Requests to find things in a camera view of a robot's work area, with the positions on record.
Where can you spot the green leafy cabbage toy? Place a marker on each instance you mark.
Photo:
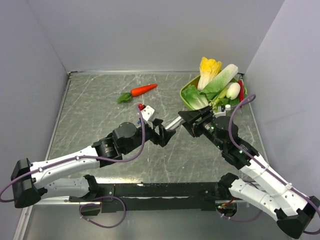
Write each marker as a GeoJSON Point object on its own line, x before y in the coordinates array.
{"type": "Point", "coordinates": [193, 97]}

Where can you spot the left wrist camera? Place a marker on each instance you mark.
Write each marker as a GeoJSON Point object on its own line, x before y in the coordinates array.
{"type": "Point", "coordinates": [148, 114]}

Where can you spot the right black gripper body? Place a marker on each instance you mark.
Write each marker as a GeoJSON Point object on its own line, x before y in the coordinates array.
{"type": "Point", "coordinates": [204, 125]}

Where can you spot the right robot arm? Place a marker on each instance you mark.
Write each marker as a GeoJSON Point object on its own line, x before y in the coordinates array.
{"type": "Point", "coordinates": [291, 209]}

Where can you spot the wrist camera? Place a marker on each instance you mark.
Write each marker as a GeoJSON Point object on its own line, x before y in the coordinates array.
{"type": "Point", "coordinates": [148, 114]}
{"type": "Point", "coordinates": [222, 110]}

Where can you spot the orange toy carrot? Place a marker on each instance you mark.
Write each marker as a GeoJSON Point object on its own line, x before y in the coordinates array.
{"type": "Point", "coordinates": [135, 92]}

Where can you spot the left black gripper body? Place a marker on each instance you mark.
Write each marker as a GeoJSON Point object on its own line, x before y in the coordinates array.
{"type": "Point", "coordinates": [154, 136]}

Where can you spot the red chili pepper toy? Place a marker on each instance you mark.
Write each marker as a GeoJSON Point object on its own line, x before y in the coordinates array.
{"type": "Point", "coordinates": [241, 95]}

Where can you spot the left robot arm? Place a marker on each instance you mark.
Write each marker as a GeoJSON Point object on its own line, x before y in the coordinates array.
{"type": "Point", "coordinates": [34, 181]}

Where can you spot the white radish toy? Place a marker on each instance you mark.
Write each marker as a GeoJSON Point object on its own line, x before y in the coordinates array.
{"type": "Point", "coordinates": [233, 91]}

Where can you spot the white remote control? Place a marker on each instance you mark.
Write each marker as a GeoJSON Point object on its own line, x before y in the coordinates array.
{"type": "Point", "coordinates": [177, 122]}

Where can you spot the green plastic basket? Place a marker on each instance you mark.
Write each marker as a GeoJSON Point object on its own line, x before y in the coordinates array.
{"type": "Point", "coordinates": [223, 101]}

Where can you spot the yellow napa cabbage toy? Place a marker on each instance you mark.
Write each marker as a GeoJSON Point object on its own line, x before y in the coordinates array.
{"type": "Point", "coordinates": [208, 69]}

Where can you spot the green romaine lettuce toy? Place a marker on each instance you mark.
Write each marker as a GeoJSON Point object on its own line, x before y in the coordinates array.
{"type": "Point", "coordinates": [219, 82]}

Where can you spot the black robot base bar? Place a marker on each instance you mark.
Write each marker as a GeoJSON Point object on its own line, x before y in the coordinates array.
{"type": "Point", "coordinates": [202, 196]}

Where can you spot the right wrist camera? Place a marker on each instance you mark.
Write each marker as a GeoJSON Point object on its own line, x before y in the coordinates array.
{"type": "Point", "coordinates": [222, 110]}

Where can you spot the green celery stalk toy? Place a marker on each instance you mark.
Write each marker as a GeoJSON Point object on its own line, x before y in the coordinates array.
{"type": "Point", "coordinates": [214, 102]}

